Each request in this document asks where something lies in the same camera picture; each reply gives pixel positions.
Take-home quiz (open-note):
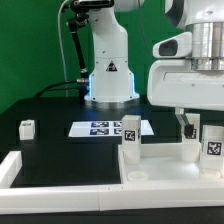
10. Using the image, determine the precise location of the white square table top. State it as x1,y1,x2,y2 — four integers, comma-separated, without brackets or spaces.
118,143,224,183

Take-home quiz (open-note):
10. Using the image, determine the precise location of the white U-shaped obstacle fence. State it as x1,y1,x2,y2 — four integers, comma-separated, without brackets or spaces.
0,151,224,214

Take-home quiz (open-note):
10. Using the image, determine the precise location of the grey hanging cable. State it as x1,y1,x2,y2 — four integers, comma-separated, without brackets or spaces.
57,0,70,98

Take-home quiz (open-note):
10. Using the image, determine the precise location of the white fiducial marker sheet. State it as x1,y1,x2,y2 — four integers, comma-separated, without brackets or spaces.
68,119,155,138

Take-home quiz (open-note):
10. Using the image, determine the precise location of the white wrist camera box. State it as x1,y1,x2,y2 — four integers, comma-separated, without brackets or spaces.
153,31,193,59

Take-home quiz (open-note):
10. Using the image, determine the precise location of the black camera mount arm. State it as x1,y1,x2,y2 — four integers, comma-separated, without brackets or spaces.
62,0,114,78

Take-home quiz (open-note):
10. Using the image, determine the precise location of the black cable on table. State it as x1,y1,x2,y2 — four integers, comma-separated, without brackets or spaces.
33,78,91,99

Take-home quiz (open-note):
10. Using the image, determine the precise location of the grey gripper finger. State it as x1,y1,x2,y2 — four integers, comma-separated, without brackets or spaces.
175,107,194,137

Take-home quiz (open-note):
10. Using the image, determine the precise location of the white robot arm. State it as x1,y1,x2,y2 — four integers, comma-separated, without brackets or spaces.
88,0,224,111

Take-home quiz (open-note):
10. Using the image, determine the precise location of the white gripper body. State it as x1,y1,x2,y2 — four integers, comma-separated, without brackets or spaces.
147,60,224,111

